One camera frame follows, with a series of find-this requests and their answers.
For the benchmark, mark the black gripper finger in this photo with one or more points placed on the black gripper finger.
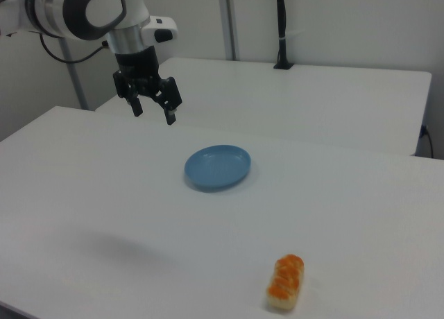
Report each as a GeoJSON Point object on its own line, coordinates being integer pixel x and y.
{"type": "Point", "coordinates": [135, 105]}
{"type": "Point", "coordinates": [170, 97]}

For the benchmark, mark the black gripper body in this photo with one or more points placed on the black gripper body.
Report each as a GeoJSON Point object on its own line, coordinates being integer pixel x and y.
{"type": "Point", "coordinates": [137, 66]}

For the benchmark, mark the bread with orange topping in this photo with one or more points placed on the bread with orange topping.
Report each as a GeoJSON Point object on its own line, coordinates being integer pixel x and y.
{"type": "Point", "coordinates": [286, 282]}

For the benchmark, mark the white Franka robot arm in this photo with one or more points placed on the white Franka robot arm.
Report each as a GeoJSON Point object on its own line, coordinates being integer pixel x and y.
{"type": "Point", "coordinates": [104, 7]}

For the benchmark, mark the blue round plate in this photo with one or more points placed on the blue round plate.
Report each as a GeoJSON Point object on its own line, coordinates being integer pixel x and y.
{"type": "Point", "coordinates": [218, 168]}

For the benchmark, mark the grey metal frame post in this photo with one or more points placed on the grey metal frame post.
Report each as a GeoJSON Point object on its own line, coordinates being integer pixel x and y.
{"type": "Point", "coordinates": [229, 21]}
{"type": "Point", "coordinates": [74, 79]}

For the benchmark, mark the black camera stand pole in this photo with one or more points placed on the black camera stand pole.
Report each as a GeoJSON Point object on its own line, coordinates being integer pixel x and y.
{"type": "Point", "coordinates": [282, 21]}

